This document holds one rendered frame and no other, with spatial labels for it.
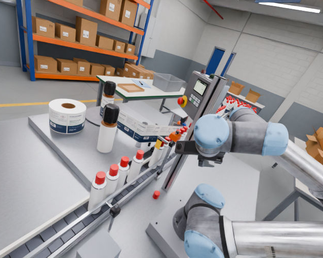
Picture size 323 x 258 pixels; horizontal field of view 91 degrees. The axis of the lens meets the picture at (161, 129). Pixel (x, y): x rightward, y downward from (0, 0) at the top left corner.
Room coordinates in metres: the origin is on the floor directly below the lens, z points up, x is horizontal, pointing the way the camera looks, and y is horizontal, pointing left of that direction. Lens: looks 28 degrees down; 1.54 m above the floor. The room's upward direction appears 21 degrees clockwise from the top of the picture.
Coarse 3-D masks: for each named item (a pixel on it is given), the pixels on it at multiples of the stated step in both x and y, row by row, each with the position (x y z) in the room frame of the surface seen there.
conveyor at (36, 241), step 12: (144, 168) 0.71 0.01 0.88; (156, 168) 0.75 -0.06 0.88; (144, 180) 0.63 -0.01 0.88; (84, 204) 0.39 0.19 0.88; (72, 216) 0.33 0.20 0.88; (96, 216) 0.37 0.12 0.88; (48, 228) 0.27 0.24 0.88; (60, 228) 0.28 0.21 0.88; (72, 228) 0.30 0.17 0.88; (36, 240) 0.23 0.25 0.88; (60, 240) 0.25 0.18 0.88; (12, 252) 0.18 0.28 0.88; (24, 252) 0.19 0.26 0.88; (48, 252) 0.21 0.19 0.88
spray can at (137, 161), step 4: (140, 152) 0.59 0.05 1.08; (136, 156) 0.58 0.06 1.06; (140, 156) 0.57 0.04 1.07; (132, 160) 0.58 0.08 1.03; (136, 160) 0.57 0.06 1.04; (140, 160) 0.58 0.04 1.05; (132, 164) 0.57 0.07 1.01; (136, 164) 0.56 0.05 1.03; (140, 164) 0.57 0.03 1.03; (132, 168) 0.57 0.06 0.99; (136, 168) 0.57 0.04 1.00; (132, 172) 0.56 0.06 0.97; (136, 172) 0.57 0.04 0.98; (128, 176) 0.57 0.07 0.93; (132, 176) 0.56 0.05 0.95; (136, 176) 0.57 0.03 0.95; (128, 180) 0.57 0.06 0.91; (132, 184) 0.57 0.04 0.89
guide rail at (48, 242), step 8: (160, 160) 0.74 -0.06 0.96; (152, 168) 0.66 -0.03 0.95; (128, 184) 0.50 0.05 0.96; (104, 200) 0.39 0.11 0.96; (96, 208) 0.35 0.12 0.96; (88, 216) 0.32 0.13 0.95; (72, 224) 0.27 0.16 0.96; (64, 232) 0.24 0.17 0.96; (48, 240) 0.21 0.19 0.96; (40, 248) 0.19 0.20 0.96; (24, 256) 0.16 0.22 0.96; (32, 256) 0.17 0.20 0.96
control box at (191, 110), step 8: (192, 72) 0.80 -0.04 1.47; (192, 80) 0.78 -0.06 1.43; (208, 80) 0.69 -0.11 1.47; (192, 88) 0.76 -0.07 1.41; (208, 88) 0.67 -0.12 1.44; (224, 88) 0.70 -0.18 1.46; (184, 96) 0.79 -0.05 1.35; (200, 96) 0.69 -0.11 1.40; (224, 96) 0.71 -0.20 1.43; (184, 104) 0.77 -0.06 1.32; (192, 104) 0.71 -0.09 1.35; (200, 104) 0.67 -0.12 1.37; (216, 104) 0.70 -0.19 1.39; (192, 112) 0.69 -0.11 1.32
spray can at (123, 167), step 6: (126, 156) 0.53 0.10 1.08; (120, 162) 0.50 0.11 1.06; (126, 162) 0.50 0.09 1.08; (120, 168) 0.49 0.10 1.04; (126, 168) 0.50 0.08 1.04; (120, 174) 0.48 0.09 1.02; (126, 174) 0.50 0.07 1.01; (120, 180) 0.49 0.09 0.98; (120, 186) 0.49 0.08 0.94; (120, 192) 0.50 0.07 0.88
